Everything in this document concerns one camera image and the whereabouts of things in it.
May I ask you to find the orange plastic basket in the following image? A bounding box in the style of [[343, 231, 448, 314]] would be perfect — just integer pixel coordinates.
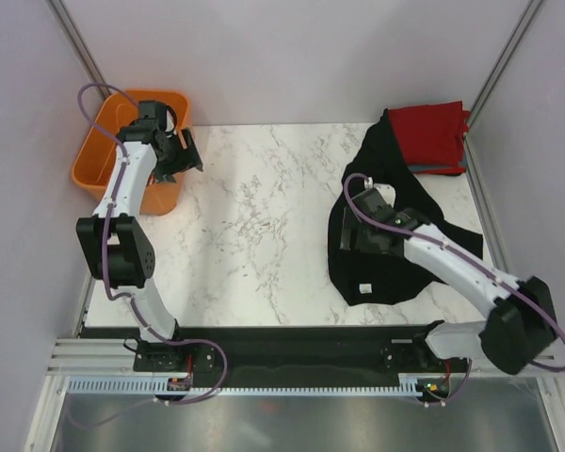
[[71, 89, 192, 216]]

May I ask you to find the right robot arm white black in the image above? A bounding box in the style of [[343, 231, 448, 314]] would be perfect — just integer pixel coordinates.
[[340, 178, 557, 375]]

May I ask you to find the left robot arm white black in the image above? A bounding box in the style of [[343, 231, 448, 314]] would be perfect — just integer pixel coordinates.
[[76, 100, 203, 370]]

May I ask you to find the folded grey blue t shirt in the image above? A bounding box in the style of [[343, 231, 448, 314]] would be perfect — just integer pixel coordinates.
[[408, 157, 467, 176]]

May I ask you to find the folded red t shirt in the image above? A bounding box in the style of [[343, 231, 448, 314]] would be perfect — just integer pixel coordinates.
[[388, 101, 470, 165]]

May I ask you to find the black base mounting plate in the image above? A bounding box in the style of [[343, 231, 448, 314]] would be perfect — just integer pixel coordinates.
[[131, 324, 472, 390]]

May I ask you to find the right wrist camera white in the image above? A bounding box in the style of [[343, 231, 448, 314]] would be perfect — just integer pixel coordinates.
[[364, 181, 396, 207]]

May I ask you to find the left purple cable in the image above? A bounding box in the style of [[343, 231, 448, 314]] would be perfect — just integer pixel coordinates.
[[77, 83, 230, 406]]

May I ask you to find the purple cable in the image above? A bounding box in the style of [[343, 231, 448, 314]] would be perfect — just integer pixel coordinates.
[[345, 172, 565, 410], [77, 83, 230, 406]]

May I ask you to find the left aluminium frame post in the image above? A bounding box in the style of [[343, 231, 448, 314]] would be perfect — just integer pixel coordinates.
[[45, 0, 105, 84]]

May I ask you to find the aluminium frame post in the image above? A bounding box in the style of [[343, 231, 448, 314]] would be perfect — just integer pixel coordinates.
[[45, 0, 105, 84], [468, 0, 547, 133]]

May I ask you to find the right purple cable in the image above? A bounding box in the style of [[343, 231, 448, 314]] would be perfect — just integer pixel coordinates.
[[345, 172, 565, 410]]

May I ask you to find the white slotted cable duct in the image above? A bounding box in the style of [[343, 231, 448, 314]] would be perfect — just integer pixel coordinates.
[[67, 376, 423, 397]]

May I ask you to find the right aluminium frame post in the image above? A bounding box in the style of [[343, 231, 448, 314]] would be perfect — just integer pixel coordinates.
[[468, 0, 547, 133]]

